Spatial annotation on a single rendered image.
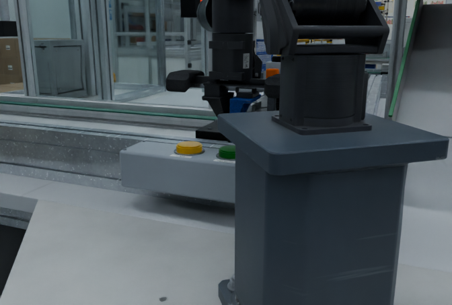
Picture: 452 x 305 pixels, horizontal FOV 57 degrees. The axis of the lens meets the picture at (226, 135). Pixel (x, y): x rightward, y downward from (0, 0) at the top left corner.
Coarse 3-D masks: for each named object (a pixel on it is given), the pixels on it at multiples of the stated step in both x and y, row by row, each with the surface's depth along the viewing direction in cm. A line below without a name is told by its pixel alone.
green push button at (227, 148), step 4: (220, 148) 62; (224, 148) 62; (228, 148) 62; (232, 148) 62; (220, 152) 61; (224, 152) 60; (228, 152) 60; (232, 152) 60; (220, 156) 61; (224, 156) 60; (228, 156) 60; (232, 156) 60
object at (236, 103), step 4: (256, 96) 59; (260, 96) 61; (232, 100) 57; (236, 100) 57; (240, 100) 57; (244, 100) 57; (248, 100) 56; (252, 100) 57; (232, 104) 58; (236, 104) 57; (240, 104) 57; (244, 104) 61; (248, 104) 61; (232, 108) 58; (236, 108) 58; (240, 108) 57; (244, 108) 61; (232, 112) 58; (236, 112) 58
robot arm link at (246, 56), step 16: (224, 48) 56; (240, 48) 55; (224, 64) 57; (240, 64) 56; (176, 80) 59; (192, 80) 61; (208, 80) 60; (240, 80) 56; (256, 80) 58; (272, 80) 55; (272, 96) 55
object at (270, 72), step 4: (268, 72) 73; (272, 72) 73; (276, 72) 73; (268, 76) 73; (268, 100) 74; (272, 100) 74; (268, 104) 75; (272, 104) 74; (268, 108) 75; (272, 108) 74
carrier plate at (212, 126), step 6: (204, 126) 77; (210, 126) 77; (216, 126) 77; (198, 132) 74; (204, 132) 73; (210, 132) 73; (216, 132) 73; (198, 138) 74; (204, 138) 74; (210, 138) 73; (216, 138) 73; (222, 138) 72
